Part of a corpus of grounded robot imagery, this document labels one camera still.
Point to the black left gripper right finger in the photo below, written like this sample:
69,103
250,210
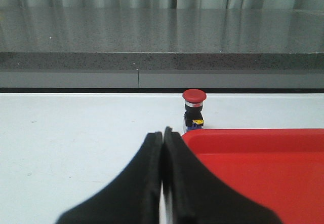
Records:
193,194

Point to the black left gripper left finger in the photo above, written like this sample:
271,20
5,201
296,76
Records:
132,197

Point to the red mushroom push button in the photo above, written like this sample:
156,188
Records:
193,118

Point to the red plastic tray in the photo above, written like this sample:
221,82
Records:
281,169

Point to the grey stone counter ledge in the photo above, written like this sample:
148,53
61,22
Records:
163,48

